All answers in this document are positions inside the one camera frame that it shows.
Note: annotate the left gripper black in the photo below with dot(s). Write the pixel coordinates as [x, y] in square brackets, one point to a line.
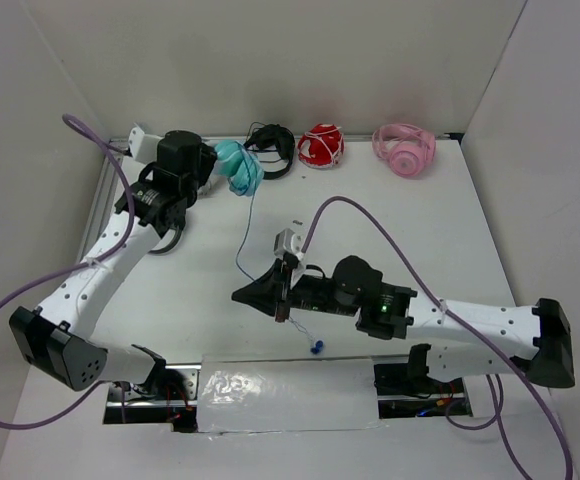
[207, 158]

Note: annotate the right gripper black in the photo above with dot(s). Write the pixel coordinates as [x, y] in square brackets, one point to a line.
[266, 291]

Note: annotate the teal cat ear headphones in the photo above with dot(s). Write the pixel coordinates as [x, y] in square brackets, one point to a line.
[240, 167]

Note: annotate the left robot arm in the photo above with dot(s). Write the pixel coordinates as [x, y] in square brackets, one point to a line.
[55, 337]

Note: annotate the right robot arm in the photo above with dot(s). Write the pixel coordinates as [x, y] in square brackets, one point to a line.
[451, 339]

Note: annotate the black headphones under arm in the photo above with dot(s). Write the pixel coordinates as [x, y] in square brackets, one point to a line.
[170, 245]

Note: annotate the black headphones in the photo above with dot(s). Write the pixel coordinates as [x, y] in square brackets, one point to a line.
[272, 138]

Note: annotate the red white headphones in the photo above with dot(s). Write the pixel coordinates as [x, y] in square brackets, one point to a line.
[321, 147]

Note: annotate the pink headphones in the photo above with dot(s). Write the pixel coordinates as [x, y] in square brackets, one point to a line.
[407, 150]

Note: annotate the shiny tape sheet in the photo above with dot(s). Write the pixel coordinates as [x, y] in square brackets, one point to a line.
[287, 396]

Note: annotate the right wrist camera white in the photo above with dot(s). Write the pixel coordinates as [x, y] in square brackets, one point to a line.
[288, 248]

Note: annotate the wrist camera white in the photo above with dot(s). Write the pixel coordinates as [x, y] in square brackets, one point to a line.
[142, 146]
[288, 248]

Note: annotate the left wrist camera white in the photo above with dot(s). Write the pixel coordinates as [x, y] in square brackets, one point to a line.
[142, 146]

